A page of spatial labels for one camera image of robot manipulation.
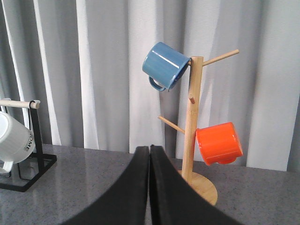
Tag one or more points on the grey white curtain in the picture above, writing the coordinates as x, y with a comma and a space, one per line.
104, 70

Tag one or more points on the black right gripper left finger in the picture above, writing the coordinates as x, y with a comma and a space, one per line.
124, 203

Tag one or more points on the blue enamel mug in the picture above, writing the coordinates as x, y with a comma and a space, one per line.
164, 66

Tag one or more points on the wooden mug tree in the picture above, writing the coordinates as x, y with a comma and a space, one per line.
200, 184

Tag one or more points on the orange enamel mug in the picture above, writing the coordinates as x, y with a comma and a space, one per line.
219, 144

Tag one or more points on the white ribbed mug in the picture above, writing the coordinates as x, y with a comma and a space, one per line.
16, 142

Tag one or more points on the black wire mug rack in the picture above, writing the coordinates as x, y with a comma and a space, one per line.
44, 161

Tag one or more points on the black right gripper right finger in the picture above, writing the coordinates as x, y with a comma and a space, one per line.
173, 201

